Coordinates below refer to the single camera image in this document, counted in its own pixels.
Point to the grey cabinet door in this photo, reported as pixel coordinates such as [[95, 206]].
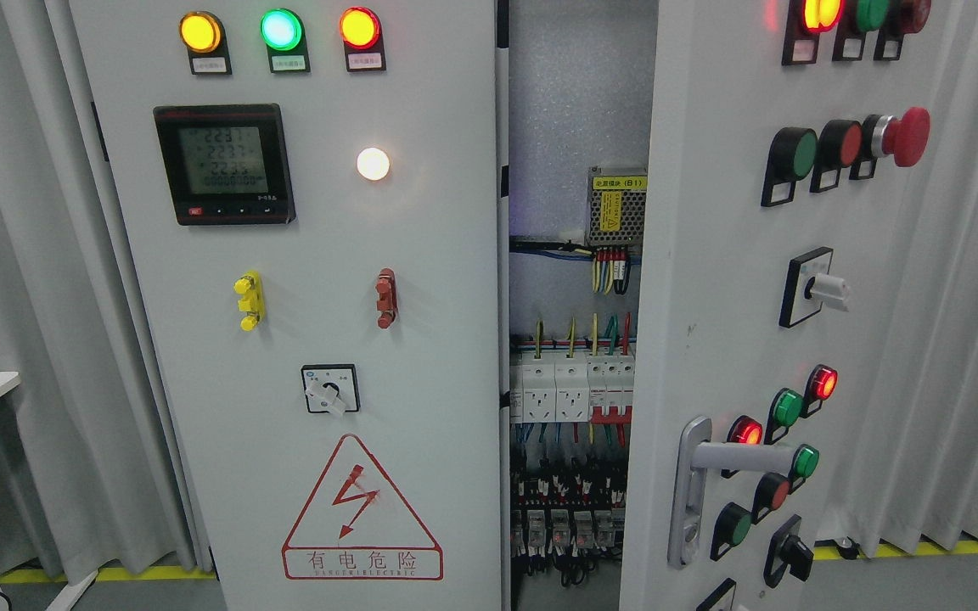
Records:
[[714, 268], [429, 385]]

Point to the white socket breaker row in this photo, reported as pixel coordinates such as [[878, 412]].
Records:
[[583, 388]]

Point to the metal power supply module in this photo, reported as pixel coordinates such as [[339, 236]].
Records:
[[616, 199]]

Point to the white indicator lamp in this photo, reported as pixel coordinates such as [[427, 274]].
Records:
[[373, 164]]

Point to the relay terminal row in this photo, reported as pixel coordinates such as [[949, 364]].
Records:
[[567, 517]]

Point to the red electric hazard sticker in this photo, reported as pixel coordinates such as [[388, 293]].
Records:
[[357, 525]]

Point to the black digital power meter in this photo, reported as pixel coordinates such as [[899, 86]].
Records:
[[226, 164]]

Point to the red indicator lamp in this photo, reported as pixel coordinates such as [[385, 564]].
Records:
[[359, 28]]

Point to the green indicator lamp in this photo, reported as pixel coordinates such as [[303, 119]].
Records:
[[281, 30]]

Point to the yellow indicator lamp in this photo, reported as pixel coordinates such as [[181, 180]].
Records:
[[200, 31]]

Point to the red mushroom emergency button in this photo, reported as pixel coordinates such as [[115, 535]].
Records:
[[905, 137]]

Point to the red terminal post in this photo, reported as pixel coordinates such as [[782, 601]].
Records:
[[386, 303]]

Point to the rotary selector switch left door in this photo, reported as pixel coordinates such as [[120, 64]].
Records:
[[330, 388]]

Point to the yellow terminal post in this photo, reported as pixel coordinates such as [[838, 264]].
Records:
[[251, 300]]

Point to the silver door handle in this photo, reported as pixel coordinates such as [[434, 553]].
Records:
[[697, 454]]

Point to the white rotary switch right door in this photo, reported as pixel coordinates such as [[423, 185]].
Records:
[[809, 287]]

